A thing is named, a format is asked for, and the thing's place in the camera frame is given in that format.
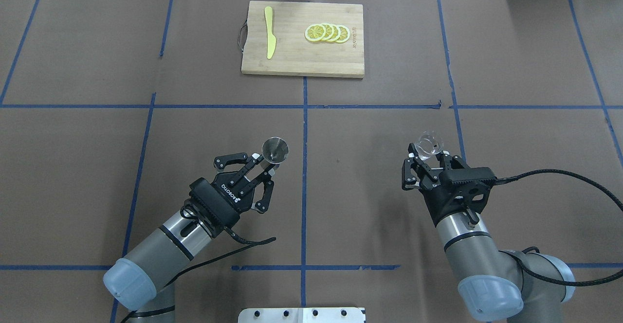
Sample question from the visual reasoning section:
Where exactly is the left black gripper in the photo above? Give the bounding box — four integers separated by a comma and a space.
211, 152, 277, 214

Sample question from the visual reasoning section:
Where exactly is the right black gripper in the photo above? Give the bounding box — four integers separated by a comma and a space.
402, 151, 468, 196

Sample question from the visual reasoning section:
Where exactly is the clear glass cup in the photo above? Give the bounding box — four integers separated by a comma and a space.
415, 130, 444, 161

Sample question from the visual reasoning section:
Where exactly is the steel double jigger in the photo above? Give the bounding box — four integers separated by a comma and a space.
260, 137, 290, 171

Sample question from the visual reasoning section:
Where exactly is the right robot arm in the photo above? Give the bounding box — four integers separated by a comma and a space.
402, 144, 574, 323

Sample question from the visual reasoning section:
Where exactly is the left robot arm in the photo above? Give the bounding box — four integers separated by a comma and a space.
103, 151, 287, 323

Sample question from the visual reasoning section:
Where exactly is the yellow plastic knife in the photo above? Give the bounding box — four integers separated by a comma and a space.
263, 6, 277, 60

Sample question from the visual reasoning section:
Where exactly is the bamboo cutting board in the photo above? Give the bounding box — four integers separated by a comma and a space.
241, 1, 365, 79

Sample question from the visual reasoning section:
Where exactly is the lemon slice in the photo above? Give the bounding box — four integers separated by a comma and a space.
304, 23, 327, 42
327, 24, 341, 42
321, 22, 337, 42
333, 25, 351, 44

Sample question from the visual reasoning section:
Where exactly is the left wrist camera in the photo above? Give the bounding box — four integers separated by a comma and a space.
189, 178, 240, 237

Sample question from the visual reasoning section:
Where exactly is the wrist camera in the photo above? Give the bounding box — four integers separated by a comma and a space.
420, 167, 496, 226
189, 178, 240, 237

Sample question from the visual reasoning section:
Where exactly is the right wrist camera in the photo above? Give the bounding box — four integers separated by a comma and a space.
420, 167, 496, 226

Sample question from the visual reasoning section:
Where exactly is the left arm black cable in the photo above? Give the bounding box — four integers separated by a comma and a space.
119, 206, 277, 323

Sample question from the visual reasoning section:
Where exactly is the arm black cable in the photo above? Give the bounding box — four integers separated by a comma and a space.
119, 206, 277, 323
494, 169, 623, 287

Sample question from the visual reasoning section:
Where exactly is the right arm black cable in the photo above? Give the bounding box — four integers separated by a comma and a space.
494, 169, 623, 287

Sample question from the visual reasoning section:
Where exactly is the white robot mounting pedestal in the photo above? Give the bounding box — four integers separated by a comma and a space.
238, 307, 367, 323

